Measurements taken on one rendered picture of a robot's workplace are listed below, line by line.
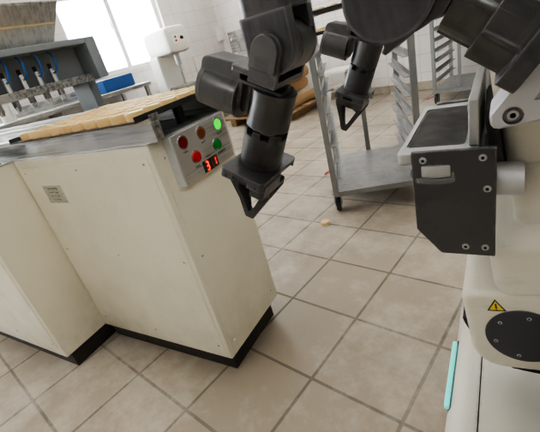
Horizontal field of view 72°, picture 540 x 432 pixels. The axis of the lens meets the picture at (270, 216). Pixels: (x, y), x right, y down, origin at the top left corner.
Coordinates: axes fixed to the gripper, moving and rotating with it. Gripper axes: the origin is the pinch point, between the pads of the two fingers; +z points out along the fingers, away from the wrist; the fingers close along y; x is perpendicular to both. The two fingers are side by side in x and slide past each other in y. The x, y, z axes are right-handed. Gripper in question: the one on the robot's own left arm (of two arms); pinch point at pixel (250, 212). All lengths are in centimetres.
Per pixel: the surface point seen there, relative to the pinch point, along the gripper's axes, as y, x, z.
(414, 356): -47, 45, 63
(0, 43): -40, -126, 16
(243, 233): -46, -22, 50
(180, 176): -26.0, -34.1, 21.8
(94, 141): -22, -61, 21
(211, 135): -42, -36, 16
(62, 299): -12, -77, 93
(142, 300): -21, -45, 78
